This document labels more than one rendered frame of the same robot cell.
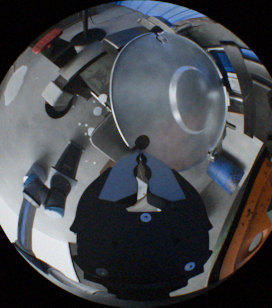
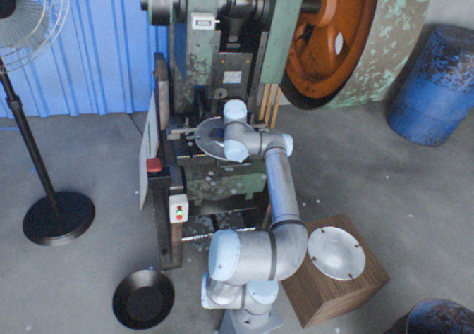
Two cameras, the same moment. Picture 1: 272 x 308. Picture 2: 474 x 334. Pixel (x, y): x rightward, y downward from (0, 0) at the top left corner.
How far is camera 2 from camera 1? 1.29 m
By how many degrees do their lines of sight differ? 48
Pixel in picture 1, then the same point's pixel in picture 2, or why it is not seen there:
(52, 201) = not seen: hidden behind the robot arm
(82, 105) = (182, 276)
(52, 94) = (181, 199)
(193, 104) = not seen: hidden behind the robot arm
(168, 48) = (204, 137)
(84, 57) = (175, 175)
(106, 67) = (192, 170)
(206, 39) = (187, 104)
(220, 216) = not seen: outside the picture
